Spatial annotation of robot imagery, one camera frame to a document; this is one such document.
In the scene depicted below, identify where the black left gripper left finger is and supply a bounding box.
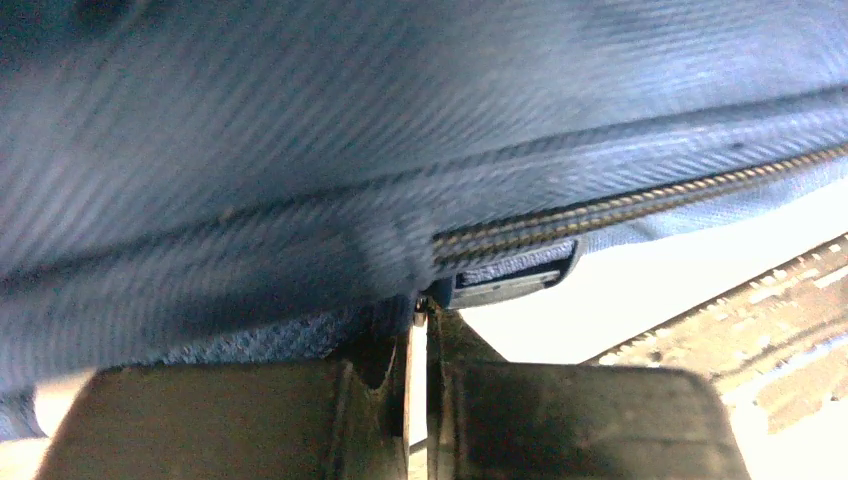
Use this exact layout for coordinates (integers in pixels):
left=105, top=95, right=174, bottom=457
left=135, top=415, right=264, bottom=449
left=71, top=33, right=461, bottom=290
left=37, top=311, right=408, bottom=479

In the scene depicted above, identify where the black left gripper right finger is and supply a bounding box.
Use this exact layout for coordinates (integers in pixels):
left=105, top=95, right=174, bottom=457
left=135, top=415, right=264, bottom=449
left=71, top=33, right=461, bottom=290
left=427, top=311, right=749, bottom=479

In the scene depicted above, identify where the navy blue student backpack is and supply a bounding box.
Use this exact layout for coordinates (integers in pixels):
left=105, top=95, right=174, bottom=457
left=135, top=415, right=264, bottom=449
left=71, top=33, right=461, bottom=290
left=1, top=1, right=847, bottom=441

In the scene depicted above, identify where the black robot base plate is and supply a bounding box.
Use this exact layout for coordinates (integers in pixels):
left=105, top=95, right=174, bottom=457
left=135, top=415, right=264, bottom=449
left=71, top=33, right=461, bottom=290
left=589, top=235, right=847, bottom=434

